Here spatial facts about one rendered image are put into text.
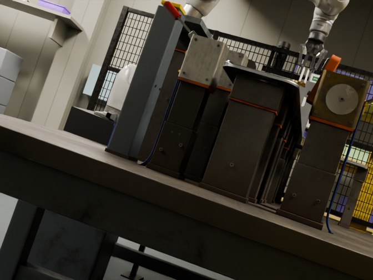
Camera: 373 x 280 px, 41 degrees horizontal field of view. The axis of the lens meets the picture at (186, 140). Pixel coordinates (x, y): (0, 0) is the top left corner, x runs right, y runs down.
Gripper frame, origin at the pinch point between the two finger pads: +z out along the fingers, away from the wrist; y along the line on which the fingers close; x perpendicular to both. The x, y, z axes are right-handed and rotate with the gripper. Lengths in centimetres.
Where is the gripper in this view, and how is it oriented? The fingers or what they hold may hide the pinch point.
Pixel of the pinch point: (304, 75)
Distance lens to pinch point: 232.8
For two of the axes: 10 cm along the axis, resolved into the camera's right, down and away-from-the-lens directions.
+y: 9.2, 3.1, -2.5
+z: -3.3, 9.4, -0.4
